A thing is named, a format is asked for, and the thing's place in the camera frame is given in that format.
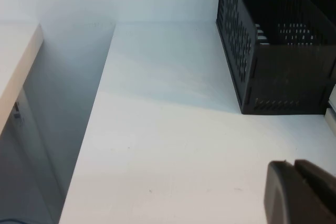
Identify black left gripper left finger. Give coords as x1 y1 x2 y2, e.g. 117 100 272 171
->
264 160 328 224

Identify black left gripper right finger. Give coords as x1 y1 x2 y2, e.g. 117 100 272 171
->
295 159 336 224

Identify black perforated book stand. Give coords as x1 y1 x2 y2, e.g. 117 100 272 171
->
215 0 336 116

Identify white side table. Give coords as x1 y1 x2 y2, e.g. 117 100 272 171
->
0 22 65 224

